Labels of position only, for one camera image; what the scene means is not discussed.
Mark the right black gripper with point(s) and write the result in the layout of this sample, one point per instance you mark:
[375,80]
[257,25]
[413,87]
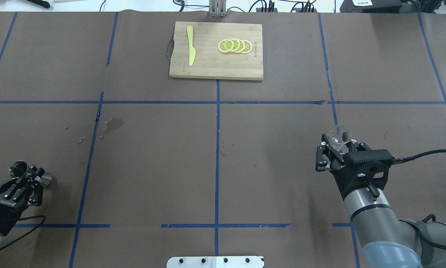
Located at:
[340,181]

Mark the clear glass cup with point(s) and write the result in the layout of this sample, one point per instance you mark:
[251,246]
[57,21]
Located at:
[338,137]

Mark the steel jigger measuring cup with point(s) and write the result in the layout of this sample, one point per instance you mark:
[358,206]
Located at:
[20,169]

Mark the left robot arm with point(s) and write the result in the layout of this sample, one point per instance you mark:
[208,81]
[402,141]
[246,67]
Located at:
[32,230]

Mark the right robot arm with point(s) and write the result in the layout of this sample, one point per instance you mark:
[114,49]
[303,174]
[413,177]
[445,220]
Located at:
[388,242]

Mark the lemon slice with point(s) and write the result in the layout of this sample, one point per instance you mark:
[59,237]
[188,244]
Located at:
[236,45]
[241,46]
[248,46]
[225,45]

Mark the black box on desk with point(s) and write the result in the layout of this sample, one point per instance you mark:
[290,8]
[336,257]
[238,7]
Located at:
[370,6]

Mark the lemon slice front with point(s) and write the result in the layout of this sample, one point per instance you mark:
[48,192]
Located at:
[225,45]

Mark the wooden cutting board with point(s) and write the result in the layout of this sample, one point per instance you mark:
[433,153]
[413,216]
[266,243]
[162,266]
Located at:
[209,62]

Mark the yellow plastic knife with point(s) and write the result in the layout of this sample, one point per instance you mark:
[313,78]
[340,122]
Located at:
[192,50]

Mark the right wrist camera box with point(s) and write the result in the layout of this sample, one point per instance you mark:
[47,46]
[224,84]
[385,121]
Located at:
[359,158]

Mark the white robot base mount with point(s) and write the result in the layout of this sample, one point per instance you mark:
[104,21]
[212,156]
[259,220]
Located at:
[216,262]

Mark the black handle tool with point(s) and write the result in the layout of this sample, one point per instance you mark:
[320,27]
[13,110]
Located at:
[42,3]

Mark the aluminium frame post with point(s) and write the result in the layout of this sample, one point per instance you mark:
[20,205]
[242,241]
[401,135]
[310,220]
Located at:
[217,8]

